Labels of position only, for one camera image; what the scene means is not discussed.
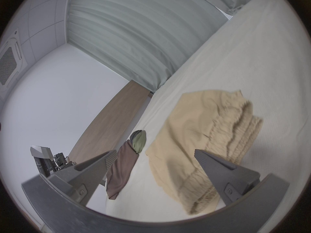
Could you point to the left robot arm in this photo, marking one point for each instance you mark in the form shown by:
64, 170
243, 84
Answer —
41, 152

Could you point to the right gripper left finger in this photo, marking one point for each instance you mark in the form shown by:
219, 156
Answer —
82, 178

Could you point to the tan shorts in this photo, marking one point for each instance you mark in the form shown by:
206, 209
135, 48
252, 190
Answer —
189, 130

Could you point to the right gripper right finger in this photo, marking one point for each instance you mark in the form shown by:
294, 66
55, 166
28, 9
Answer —
223, 178

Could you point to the brown garment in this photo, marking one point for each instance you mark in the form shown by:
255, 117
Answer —
121, 169

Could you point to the olive green garment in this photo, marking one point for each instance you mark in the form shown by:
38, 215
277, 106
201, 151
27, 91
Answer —
141, 142

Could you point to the bed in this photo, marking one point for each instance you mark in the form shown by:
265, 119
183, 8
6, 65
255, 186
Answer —
243, 57

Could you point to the white ceiling air conditioner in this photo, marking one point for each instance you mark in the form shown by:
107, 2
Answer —
9, 62

